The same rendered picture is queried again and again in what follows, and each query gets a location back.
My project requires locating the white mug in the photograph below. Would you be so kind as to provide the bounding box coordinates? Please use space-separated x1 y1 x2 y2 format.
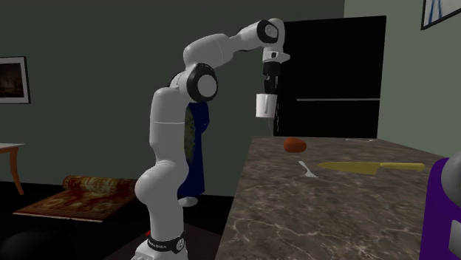
255 92 279 120

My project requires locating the black refrigerator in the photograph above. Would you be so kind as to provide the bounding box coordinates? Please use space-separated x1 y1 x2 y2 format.
273 15 387 140

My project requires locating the brown oval potato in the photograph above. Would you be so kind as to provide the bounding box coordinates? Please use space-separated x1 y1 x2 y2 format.
283 137 308 154

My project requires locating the tall blue object white base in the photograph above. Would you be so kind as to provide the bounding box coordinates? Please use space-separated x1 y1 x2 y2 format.
177 101 211 208

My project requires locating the yellow knife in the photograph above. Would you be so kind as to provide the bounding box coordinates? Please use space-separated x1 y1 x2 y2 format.
316 161 426 177

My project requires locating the purple and grey appliance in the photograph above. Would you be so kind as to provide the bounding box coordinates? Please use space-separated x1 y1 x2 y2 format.
419 151 461 260

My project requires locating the red patterned rolled rug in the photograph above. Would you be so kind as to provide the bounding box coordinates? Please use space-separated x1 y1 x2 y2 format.
13 174 140 223

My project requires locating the wooden side table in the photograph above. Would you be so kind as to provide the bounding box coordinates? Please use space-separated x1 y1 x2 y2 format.
0 143 26 196

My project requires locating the blue white framed wall picture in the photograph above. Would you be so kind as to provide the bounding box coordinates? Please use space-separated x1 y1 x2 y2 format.
420 0 461 31

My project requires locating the dark framed wall picture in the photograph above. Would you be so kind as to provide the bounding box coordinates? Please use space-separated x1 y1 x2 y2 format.
0 55 31 105

